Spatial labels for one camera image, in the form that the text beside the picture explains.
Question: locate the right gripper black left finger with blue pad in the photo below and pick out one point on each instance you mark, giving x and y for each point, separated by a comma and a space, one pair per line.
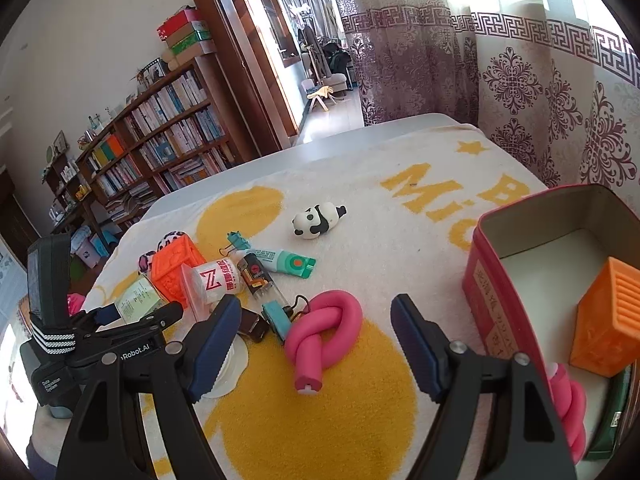
106, 437

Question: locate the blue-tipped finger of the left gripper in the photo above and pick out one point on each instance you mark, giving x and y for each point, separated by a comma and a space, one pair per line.
91, 321

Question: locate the dark orange rubber cube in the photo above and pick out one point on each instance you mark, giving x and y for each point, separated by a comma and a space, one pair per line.
166, 267

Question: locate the stacked boxes on bookshelf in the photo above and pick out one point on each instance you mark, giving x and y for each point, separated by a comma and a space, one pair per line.
186, 35

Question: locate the black orange striped lighter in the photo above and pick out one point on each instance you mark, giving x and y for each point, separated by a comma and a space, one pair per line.
258, 280

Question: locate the teal binder clip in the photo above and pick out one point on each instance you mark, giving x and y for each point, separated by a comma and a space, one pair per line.
236, 243

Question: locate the small wooden stool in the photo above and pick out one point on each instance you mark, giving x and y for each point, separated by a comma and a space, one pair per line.
319, 96

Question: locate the teal white ointment tube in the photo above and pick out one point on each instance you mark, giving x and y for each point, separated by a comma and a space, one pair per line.
282, 261

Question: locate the large wooden bookshelf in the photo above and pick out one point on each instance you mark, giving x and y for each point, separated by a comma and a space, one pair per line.
185, 128

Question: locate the white and yellow towel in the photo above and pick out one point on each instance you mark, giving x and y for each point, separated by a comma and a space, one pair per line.
411, 203

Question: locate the black white cow ball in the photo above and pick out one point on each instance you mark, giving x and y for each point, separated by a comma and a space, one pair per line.
145, 260

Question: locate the panda squishy toy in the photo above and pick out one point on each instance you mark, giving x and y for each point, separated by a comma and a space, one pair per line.
317, 220

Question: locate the small dark wooden shelf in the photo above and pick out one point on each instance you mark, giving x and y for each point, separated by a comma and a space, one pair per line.
72, 196

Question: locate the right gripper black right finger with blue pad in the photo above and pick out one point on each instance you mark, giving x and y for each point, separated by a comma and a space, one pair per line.
524, 438

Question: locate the light orange rubber cube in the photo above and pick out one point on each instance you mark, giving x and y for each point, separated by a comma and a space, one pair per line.
607, 329

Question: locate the red biscuit tin box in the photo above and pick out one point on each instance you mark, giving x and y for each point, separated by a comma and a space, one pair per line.
531, 261

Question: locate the dark brown small packet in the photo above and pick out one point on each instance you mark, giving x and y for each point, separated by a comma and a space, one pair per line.
253, 326

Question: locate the pale green carton box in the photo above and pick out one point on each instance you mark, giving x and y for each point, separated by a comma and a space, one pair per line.
140, 298

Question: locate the purple patterned curtain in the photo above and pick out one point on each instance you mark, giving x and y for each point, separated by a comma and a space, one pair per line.
555, 83

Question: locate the white round plastic lid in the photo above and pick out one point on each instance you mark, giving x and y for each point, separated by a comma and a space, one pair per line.
232, 369

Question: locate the pink knotted foam tube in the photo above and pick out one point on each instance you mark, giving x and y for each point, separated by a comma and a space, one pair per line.
322, 336

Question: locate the green cosmetic tube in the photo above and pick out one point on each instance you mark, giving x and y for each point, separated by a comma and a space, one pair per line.
602, 443

